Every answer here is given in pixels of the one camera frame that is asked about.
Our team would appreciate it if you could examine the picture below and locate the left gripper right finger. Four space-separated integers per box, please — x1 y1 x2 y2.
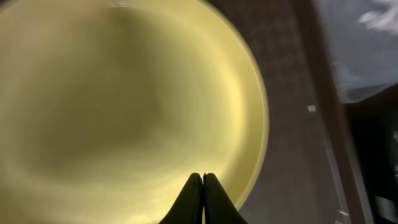
203 173 248 224

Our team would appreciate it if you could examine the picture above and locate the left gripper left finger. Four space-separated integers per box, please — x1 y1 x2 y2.
159 173 204 224

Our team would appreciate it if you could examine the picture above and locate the yellow plate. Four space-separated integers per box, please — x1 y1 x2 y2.
1 0 269 223

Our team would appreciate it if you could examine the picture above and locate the dark brown serving tray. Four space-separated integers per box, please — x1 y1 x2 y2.
213 0 371 224

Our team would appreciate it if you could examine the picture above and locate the black plastic tray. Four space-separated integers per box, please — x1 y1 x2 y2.
346 85 397 223

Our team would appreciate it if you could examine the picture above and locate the clear plastic bin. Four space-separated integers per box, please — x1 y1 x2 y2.
315 0 397 103

